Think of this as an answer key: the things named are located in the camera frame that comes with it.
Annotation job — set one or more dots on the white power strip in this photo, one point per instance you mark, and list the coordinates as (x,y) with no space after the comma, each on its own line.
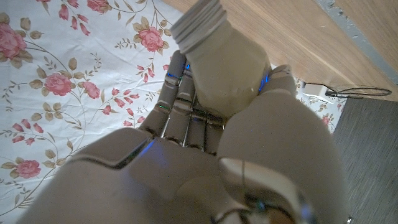
(314,91)

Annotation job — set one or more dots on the clear bottle with yellow label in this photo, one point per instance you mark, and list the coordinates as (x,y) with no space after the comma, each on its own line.
(227,62)

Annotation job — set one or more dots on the floral backdrop cloth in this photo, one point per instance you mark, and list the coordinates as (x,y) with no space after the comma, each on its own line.
(77,62)

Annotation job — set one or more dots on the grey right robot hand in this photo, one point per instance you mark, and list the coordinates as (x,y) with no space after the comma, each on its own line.
(174,174)

